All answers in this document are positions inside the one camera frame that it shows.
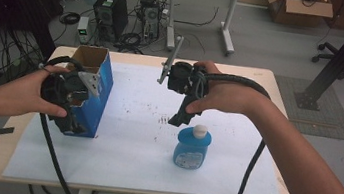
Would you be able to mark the person's right hand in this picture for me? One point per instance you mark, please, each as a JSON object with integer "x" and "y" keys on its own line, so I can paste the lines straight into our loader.
{"x": 230, "y": 98}

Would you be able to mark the black tape piece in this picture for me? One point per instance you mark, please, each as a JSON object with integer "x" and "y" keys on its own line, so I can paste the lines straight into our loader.
{"x": 4, "y": 130}

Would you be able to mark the black office chair base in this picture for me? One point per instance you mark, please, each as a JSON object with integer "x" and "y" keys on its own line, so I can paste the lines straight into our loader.
{"x": 336, "y": 58}

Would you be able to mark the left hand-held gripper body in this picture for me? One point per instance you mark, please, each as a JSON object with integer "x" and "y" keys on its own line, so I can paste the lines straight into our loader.
{"x": 67, "y": 88}

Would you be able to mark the small white device green light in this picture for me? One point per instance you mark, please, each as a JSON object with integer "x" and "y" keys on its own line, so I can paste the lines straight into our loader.
{"x": 83, "y": 30}

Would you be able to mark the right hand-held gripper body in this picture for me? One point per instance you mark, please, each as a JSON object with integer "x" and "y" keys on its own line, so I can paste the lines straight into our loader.
{"x": 185, "y": 78}

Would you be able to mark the grey floor mat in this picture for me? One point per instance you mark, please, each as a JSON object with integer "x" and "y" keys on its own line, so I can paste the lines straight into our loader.
{"x": 331, "y": 124}

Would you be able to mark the open brown cardboard box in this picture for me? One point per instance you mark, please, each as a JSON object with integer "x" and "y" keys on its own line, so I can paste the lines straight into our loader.
{"x": 300, "y": 11}

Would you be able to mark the blue bottle with white cap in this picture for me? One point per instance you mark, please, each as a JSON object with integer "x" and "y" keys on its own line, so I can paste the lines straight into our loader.
{"x": 191, "y": 148}

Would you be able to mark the person's left hand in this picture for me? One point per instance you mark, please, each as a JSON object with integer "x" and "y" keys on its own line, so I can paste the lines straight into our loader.
{"x": 22, "y": 94}

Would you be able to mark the open grey computer case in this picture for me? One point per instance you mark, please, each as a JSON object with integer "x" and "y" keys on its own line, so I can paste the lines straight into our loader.
{"x": 150, "y": 13}

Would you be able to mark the blue cardboard box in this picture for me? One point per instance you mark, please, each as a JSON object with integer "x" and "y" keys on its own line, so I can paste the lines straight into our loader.
{"x": 99, "y": 101}

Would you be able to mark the black computer tower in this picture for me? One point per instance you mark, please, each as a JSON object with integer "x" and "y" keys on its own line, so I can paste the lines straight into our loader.
{"x": 112, "y": 10}

